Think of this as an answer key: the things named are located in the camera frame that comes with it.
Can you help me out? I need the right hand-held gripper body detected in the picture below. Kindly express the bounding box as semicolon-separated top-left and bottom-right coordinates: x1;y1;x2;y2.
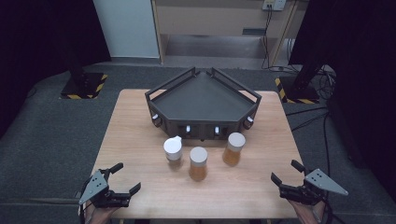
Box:
278;168;349;206

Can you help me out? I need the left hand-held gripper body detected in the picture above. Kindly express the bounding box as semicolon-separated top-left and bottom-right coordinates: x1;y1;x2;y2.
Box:
78;169;131;209

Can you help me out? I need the orange spice jar round lid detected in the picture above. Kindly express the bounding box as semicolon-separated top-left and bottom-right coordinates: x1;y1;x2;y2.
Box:
189;146;208;182
221;132;247;167

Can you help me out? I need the spice jar with flip lid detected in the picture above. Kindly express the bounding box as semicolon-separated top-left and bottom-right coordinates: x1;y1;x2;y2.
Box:
163;135;184;171

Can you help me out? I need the black metal corner rack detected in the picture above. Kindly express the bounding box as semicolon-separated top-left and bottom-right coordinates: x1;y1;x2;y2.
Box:
144;66;262;142

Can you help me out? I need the person's left hand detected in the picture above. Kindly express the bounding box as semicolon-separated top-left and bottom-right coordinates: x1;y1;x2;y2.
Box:
83;200;121;224

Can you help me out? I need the person's right hand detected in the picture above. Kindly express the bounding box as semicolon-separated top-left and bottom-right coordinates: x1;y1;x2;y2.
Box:
288;199;327;224

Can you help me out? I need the black stand column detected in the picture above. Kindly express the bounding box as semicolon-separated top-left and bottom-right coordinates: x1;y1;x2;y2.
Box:
293;59;327;91
64;46;87;90

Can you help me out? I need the black curtain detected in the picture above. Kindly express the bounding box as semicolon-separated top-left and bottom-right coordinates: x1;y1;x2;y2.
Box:
0;0;112;138
289;0;396;194

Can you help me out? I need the white panel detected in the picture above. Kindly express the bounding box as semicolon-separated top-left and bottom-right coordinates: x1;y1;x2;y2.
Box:
92;0;161;59

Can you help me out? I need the beige wooden cabinet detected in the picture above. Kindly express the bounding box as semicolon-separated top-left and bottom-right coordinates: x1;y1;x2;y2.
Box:
151;0;301;67

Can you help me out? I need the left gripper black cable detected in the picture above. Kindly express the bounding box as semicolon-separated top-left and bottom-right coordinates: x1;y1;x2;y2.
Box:
78;179;92;224

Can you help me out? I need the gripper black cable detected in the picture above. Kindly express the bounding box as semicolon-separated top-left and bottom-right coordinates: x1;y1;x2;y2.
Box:
320;195;334;224
78;179;92;224

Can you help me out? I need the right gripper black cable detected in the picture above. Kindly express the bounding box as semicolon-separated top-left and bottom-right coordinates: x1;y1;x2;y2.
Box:
320;195;334;224

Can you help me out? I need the striped stand base plate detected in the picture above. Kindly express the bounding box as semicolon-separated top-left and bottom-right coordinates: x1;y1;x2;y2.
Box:
59;72;109;100
274;76;321;105

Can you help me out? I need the tangle of black cables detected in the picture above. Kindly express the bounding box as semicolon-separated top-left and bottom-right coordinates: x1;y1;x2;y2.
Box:
316;65;338;101

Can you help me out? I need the black power cable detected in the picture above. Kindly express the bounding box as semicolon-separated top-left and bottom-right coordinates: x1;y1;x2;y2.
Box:
261;4;276;70

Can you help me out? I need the white wall power outlet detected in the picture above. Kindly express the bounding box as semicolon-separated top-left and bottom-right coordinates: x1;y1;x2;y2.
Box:
262;0;287;12

